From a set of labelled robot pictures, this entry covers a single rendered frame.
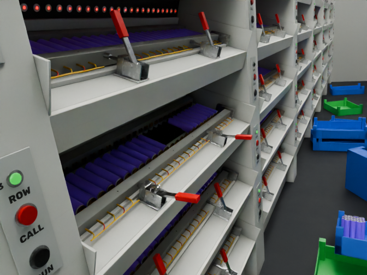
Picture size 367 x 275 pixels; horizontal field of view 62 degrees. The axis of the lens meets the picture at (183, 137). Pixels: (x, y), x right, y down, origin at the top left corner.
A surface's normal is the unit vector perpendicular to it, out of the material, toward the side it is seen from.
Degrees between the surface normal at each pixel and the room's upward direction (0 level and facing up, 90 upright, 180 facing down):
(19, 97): 90
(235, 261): 19
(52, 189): 90
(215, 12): 90
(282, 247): 0
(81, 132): 109
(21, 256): 90
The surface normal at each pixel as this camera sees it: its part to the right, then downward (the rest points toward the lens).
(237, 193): 0.18, -0.87
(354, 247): -0.47, -0.04
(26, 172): 0.88, 0.05
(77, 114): 0.87, 0.36
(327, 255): -0.47, 0.33
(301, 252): -0.11, -0.94
